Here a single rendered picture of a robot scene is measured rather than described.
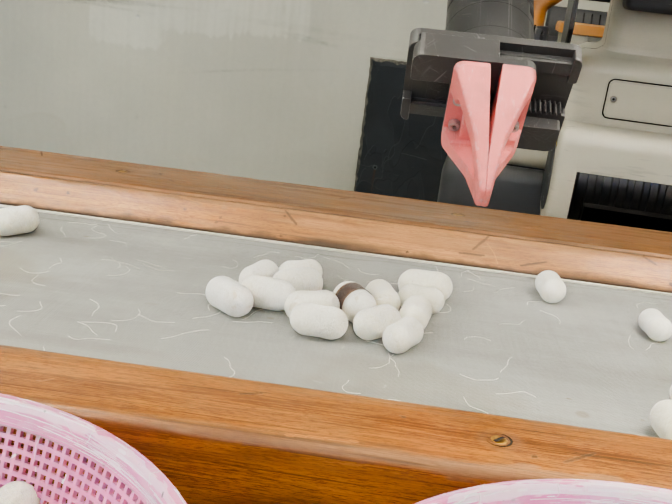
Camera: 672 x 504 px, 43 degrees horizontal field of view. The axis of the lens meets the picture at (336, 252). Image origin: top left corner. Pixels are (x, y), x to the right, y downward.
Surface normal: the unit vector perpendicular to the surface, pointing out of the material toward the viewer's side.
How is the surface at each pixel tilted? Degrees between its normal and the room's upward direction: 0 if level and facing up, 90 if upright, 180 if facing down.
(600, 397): 0
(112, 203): 45
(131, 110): 89
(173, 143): 90
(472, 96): 58
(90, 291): 0
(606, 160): 98
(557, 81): 127
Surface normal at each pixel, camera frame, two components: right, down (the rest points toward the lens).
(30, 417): -0.30, -0.01
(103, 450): -0.55, -0.08
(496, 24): 0.07, -0.58
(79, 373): 0.11, -0.95
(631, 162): -0.20, 0.40
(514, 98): -0.02, -0.25
